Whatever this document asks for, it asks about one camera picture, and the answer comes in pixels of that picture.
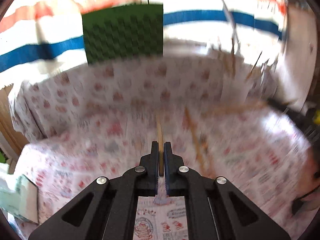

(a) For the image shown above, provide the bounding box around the striped cloth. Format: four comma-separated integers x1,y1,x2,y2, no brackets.
0,0,320,73

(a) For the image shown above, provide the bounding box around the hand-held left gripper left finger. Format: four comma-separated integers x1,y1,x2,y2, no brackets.
29,141,159,240

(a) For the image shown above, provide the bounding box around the dark green foam panel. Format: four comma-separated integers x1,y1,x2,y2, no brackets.
82,2,164,65

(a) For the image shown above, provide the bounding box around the printed tablecloth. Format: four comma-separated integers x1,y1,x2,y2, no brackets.
9,55,313,240

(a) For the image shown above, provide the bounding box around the pale green tissue pack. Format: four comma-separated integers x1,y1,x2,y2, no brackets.
0,174,40,225

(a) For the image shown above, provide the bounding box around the pile of wooden chopsticks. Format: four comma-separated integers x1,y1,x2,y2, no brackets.
184,106,211,173

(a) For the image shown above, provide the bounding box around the metal fork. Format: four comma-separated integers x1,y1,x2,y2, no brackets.
216,0,242,53

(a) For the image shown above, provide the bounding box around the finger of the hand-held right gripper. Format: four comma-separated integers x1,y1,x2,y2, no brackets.
265,99,301,117

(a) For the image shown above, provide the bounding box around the white plastic cup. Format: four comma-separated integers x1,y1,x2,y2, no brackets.
209,47,275,101

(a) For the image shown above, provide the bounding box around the long bamboo chopstick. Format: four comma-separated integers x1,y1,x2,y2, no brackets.
217,37,238,78
155,114,165,177
246,51,263,81

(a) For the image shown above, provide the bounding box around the wooden frame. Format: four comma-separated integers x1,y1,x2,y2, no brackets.
0,84,28,157

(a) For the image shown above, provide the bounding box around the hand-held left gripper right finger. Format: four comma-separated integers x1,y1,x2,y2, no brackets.
163,141,292,240

